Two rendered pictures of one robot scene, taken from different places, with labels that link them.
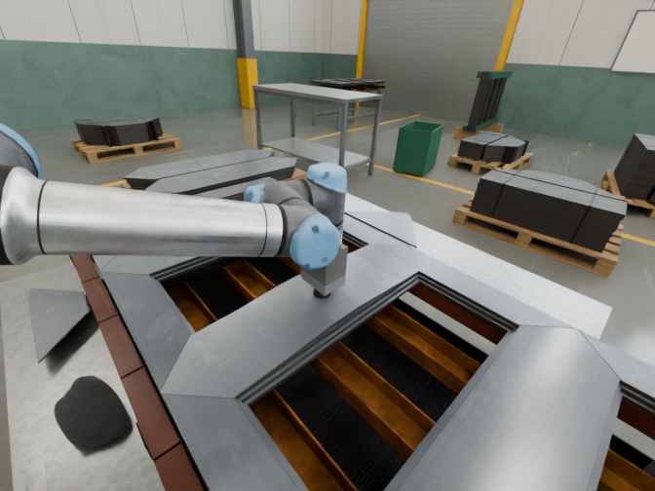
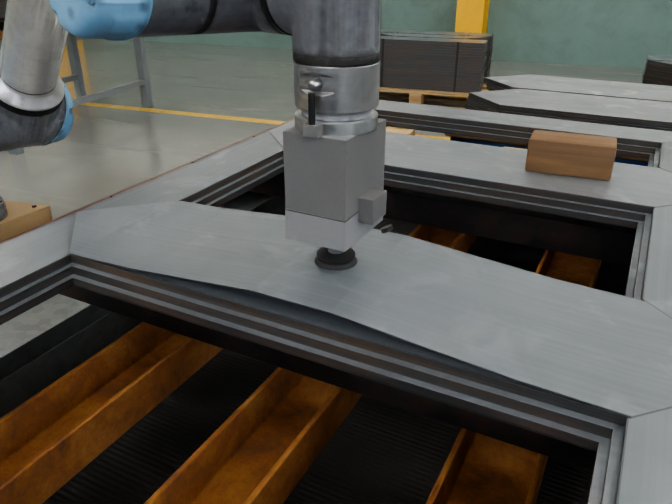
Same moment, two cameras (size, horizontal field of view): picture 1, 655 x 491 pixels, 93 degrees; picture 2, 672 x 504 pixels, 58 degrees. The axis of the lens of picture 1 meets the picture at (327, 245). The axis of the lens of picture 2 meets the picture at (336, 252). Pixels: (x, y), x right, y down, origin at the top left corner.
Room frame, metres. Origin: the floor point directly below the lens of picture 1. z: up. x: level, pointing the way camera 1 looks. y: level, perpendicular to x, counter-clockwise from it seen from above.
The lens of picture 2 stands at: (0.39, -0.51, 1.14)
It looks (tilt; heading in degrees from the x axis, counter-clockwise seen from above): 26 degrees down; 72
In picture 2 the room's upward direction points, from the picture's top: straight up
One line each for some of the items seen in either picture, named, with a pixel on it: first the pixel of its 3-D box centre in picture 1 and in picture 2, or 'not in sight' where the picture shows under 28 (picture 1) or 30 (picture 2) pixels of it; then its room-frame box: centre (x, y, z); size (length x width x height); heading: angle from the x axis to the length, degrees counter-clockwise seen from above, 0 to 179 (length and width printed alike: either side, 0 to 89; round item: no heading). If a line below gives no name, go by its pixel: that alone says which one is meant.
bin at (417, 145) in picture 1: (416, 147); not in sight; (4.29, -1.14, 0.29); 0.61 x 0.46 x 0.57; 150
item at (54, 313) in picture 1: (61, 310); not in sight; (0.62, 0.74, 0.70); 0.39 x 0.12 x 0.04; 44
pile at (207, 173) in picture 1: (221, 172); (648, 113); (1.47, 0.54, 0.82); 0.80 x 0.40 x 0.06; 134
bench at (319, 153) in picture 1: (314, 131); not in sight; (4.14, 0.24, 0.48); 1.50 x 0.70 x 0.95; 51
